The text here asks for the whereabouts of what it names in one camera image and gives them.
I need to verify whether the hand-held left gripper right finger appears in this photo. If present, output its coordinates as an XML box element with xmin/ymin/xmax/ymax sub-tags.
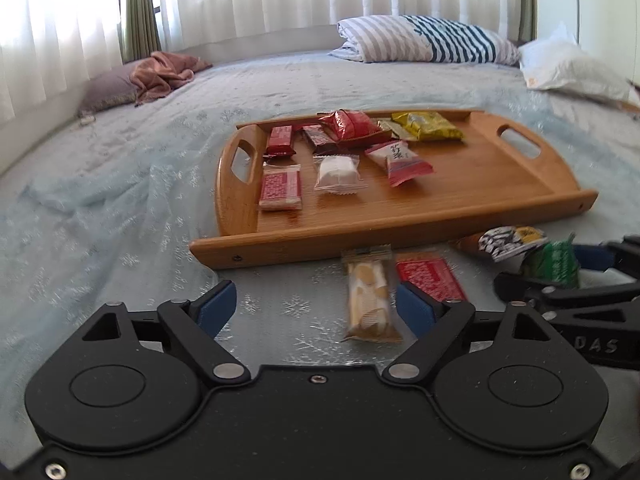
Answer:
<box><xmin>382</xmin><ymin>281</ymin><xmax>556</xmax><ymax>386</ymax></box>

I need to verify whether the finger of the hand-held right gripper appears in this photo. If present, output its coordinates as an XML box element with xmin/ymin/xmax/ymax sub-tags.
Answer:
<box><xmin>570</xmin><ymin>234</ymin><xmax>640</xmax><ymax>283</ymax></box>
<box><xmin>492</xmin><ymin>271</ymin><xmax>640</xmax><ymax>322</ymax></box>

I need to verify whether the red triangular snack packet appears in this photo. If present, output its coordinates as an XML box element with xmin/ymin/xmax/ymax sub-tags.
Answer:
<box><xmin>318</xmin><ymin>108</ymin><xmax>393</xmax><ymax>149</ymax></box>

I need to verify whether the beige cracker packet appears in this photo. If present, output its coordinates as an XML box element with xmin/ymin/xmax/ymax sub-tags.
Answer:
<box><xmin>341</xmin><ymin>245</ymin><xmax>404</xmax><ymax>344</ymax></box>

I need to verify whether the red and white pastry packet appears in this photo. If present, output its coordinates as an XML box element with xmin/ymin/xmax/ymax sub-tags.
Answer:
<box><xmin>364</xmin><ymin>141</ymin><xmax>435</xmax><ymax>189</ymax></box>

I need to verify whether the green pea snack packet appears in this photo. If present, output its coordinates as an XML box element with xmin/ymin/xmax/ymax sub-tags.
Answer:
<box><xmin>522</xmin><ymin>232</ymin><xmax>584</xmax><ymax>289</ymax></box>

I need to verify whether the white pillow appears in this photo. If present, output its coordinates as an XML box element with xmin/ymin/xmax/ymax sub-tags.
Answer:
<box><xmin>517</xmin><ymin>22</ymin><xmax>634</xmax><ymax>106</ymax></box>

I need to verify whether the pink blanket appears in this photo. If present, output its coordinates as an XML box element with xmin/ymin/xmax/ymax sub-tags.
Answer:
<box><xmin>130</xmin><ymin>51</ymin><xmax>213</xmax><ymax>107</ymax></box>

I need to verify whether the wooden tray with handles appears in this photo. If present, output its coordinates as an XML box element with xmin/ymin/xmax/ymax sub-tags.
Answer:
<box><xmin>190</xmin><ymin>109</ymin><xmax>599</xmax><ymax>271</ymax></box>

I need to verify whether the red patterned biscuit packet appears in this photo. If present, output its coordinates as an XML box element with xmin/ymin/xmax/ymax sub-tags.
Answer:
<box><xmin>395</xmin><ymin>255</ymin><xmax>476</xmax><ymax>311</ymax></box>
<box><xmin>258</xmin><ymin>164</ymin><xmax>304</xmax><ymax>212</ymax></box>

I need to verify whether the black and white snack packet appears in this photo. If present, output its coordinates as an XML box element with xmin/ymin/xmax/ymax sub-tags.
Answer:
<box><xmin>450</xmin><ymin>226</ymin><xmax>549</xmax><ymax>264</ymax></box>

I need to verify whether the purple pillow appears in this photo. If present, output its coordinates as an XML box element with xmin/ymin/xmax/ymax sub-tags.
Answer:
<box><xmin>77</xmin><ymin>62</ymin><xmax>146</xmax><ymax>117</ymax></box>

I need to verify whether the dark red wrapped snack bar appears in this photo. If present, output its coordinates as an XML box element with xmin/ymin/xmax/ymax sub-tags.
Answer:
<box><xmin>301</xmin><ymin>124</ymin><xmax>344</xmax><ymax>156</ymax></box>

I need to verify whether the striped folded quilt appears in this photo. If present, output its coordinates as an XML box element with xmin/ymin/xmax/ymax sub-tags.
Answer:
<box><xmin>328</xmin><ymin>15</ymin><xmax>521</xmax><ymax>65</ymax></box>

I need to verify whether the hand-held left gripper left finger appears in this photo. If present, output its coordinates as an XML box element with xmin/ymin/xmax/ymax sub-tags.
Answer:
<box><xmin>82</xmin><ymin>280</ymin><xmax>251</xmax><ymax>387</ymax></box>

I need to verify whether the yellow snack packet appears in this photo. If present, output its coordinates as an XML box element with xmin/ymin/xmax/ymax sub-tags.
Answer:
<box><xmin>391</xmin><ymin>111</ymin><xmax>464</xmax><ymax>142</ymax></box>

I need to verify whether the gold snack packet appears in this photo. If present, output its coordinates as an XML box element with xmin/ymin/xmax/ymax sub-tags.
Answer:
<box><xmin>375</xmin><ymin>117</ymin><xmax>414</xmax><ymax>141</ymax></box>

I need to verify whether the white candy packet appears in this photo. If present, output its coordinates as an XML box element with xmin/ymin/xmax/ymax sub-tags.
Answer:
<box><xmin>313</xmin><ymin>154</ymin><xmax>370</xmax><ymax>196</ymax></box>

